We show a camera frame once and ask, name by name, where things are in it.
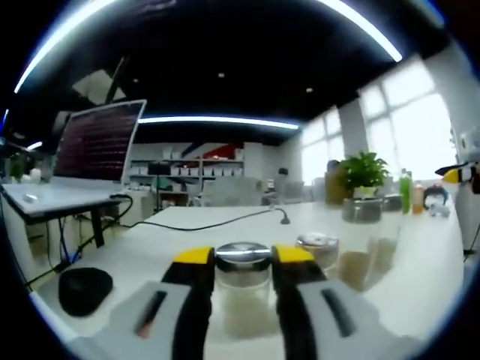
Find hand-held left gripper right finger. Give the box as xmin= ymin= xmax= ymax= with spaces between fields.
xmin=269 ymin=243 xmax=417 ymax=360

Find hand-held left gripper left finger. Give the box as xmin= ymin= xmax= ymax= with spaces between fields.
xmin=76 ymin=245 xmax=218 ymax=360

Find tall glass seasoning bottle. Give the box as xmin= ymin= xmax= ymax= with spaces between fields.
xmin=369 ymin=193 xmax=405 ymax=275
xmin=335 ymin=196 xmax=386 ymax=294

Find small glass seasoning bottle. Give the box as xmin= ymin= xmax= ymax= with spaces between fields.
xmin=295 ymin=232 xmax=341 ymax=275
xmin=214 ymin=241 xmax=274 ymax=338

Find orange drink bottle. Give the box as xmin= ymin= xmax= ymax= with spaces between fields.
xmin=412 ymin=181 xmax=425 ymax=215

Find green drink bottle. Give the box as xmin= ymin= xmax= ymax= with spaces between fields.
xmin=398 ymin=168 xmax=413 ymax=215

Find black white penguin toy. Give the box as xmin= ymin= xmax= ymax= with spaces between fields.
xmin=423 ymin=185 xmax=451 ymax=218

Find large bright window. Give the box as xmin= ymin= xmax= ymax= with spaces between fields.
xmin=358 ymin=55 xmax=461 ymax=183
xmin=299 ymin=106 xmax=346 ymax=185

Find black computer mouse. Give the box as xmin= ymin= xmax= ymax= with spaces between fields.
xmin=58 ymin=267 xmax=114 ymax=318

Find potted green plant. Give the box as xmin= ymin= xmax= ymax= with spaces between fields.
xmin=337 ymin=151 xmax=391 ymax=200

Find brown paper bag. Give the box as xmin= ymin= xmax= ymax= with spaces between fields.
xmin=325 ymin=159 xmax=348 ymax=206

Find white office chair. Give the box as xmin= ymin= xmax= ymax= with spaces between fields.
xmin=284 ymin=181 xmax=307 ymax=203

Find black monitor on stand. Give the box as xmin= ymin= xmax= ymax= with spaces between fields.
xmin=147 ymin=160 xmax=170 ymax=206

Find grey mesh chair back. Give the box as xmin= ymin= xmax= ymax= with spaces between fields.
xmin=200 ymin=175 xmax=263 ymax=207

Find white laptop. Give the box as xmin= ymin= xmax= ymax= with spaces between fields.
xmin=0 ymin=97 xmax=149 ymax=219

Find white metal shelf rack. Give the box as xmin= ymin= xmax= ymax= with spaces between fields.
xmin=129 ymin=148 xmax=245 ymax=206

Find row of white storage bins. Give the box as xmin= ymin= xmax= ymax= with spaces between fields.
xmin=170 ymin=166 xmax=244 ymax=178

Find small green office plant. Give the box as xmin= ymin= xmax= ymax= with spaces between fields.
xmin=9 ymin=155 xmax=26 ymax=179

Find white ceiling air conditioner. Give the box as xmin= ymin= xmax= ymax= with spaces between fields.
xmin=71 ymin=69 xmax=127 ymax=106

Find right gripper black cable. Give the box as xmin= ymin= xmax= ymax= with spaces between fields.
xmin=463 ymin=193 xmax=479 ymax=263

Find black power cable with plug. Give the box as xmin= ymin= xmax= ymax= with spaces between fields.
xmin=109 ymin=193 xmax=292 ymax=232

